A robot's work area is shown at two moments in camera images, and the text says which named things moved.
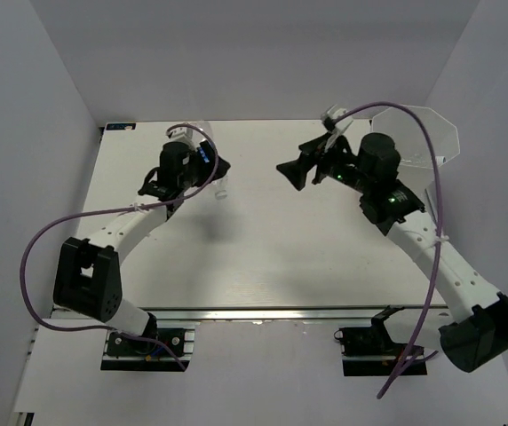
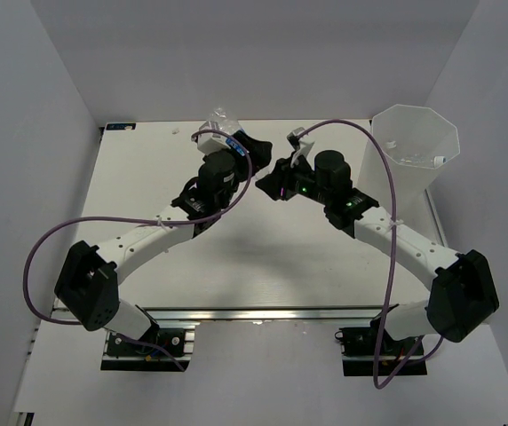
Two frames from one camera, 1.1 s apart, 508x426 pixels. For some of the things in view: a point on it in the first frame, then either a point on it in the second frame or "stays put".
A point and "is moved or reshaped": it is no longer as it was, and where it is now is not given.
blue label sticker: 121,126 stays put
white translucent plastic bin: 416,165 stays put
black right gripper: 296,170 -> 273,183
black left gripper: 192,154 -> 261,152
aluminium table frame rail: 285,314 stays put
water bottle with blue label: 210,168 is moved or reshaped
